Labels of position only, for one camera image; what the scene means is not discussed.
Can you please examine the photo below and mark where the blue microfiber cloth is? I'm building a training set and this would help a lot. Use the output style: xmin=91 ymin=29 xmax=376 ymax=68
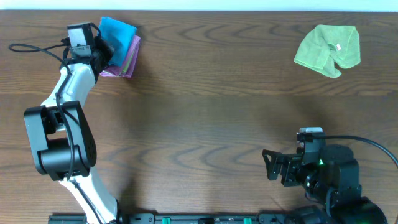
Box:
xmin=99 ymin=17 xmax=137 ymax=67

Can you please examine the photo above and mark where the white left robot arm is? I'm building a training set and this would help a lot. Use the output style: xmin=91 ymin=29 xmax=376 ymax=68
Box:
xmin=24 ymin=35 xmax=125 ymax=223

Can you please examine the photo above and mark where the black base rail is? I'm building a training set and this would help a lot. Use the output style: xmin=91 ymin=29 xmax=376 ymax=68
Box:
xmin=48 ymin=211 xmax=299 ymax=224

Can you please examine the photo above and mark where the folded purple cloth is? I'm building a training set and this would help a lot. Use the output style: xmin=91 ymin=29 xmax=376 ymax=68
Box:
xmin=100 ymin=35 xmax=141 ymax=78

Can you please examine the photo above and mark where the folded light green cloth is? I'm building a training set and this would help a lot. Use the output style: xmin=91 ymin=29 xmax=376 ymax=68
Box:
xmin=120 ymin=46 xmax=139 ymax=78

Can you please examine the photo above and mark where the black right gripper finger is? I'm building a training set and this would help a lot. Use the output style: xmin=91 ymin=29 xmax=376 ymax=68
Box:
xmin=262 ymin=149 xmax=284 ymax=170
xmin=266 ymin=162 xmax=281 ymax=180

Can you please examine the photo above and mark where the crumpled green cloth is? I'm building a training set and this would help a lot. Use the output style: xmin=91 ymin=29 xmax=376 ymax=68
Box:
xmin=294 ymin=24 xmax=361 ymax=78

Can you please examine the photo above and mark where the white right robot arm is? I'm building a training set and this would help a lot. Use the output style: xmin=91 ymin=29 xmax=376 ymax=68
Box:
xmin=262 ymin=140 xmax=387 ymax=223

